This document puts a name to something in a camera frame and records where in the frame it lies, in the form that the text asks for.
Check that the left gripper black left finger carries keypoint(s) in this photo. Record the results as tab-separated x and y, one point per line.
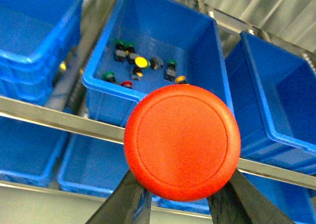
129	203

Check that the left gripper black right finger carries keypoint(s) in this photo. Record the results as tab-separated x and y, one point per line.
240	202

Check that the red mushroom push button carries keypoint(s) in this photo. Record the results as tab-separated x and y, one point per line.
182	143

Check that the blue bin with buttons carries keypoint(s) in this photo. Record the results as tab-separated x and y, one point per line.
146	45

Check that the lower middle left blue bin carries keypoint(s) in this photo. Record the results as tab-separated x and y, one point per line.
92	167

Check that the lower middle right blue bin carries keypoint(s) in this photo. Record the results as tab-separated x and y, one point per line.
294	201

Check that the lower far left blue bin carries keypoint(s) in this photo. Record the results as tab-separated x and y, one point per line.
28	152

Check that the empty upper blue bin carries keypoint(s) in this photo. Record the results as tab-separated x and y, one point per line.
274	100

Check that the green push button near front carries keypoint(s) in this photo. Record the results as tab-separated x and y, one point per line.
109	77

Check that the green push button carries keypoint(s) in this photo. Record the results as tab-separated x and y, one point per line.
120	53
131	53
171	71
109	77

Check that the yellow push button lying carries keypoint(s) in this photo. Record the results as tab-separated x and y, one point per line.
180	80

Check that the green push button right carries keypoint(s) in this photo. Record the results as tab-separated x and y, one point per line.
171	71

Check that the yellow mushroom push button upright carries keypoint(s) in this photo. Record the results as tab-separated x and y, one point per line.
140	63

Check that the green push button lying sideways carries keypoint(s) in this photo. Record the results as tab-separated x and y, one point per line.
156	63

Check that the green push button far left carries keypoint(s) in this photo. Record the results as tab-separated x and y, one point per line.
120	53

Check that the upper far left blue bin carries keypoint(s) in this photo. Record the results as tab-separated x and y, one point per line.
35	37

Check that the steel divider rail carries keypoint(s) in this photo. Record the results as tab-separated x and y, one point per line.
93	17

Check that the steel front shelf rail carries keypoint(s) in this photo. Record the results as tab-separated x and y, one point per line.
43	116

